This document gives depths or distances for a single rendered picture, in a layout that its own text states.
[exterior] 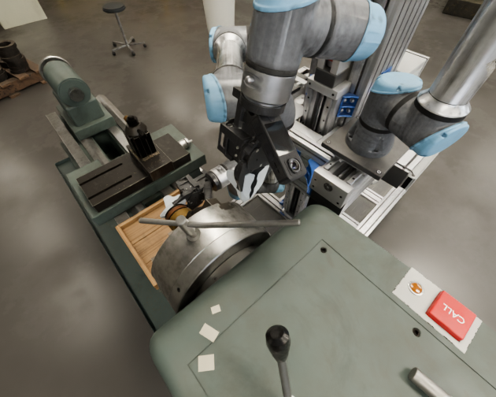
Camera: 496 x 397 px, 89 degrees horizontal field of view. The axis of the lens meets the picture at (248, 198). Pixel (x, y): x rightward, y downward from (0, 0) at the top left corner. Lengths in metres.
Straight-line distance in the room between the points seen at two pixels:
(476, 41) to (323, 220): 0.44
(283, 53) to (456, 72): 0.45
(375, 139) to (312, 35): 0.57
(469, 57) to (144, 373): 1.89
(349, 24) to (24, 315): 2.25
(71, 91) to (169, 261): 1.06
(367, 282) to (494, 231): 2.25
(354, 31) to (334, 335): 0.47
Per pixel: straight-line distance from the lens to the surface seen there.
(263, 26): 0.36
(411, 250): 2.28
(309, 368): 0.51
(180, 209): 0.80
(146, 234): 1.06
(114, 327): 1.96
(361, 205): 2.05
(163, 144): 1.23
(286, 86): 0.38
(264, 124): 0.40
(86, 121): 1.60
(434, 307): 0.60
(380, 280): 0.59
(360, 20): 0.42
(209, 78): 0.68
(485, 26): 0.70
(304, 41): 0.37
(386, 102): 0.83
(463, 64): 0.72
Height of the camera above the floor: 1.75
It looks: 54 degrees down
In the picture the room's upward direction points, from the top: straight up
